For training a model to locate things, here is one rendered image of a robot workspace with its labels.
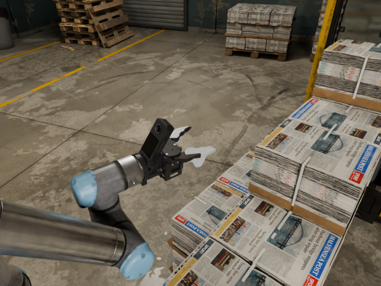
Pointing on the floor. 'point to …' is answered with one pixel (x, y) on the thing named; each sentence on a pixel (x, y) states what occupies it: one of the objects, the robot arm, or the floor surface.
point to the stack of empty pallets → (80, 21)
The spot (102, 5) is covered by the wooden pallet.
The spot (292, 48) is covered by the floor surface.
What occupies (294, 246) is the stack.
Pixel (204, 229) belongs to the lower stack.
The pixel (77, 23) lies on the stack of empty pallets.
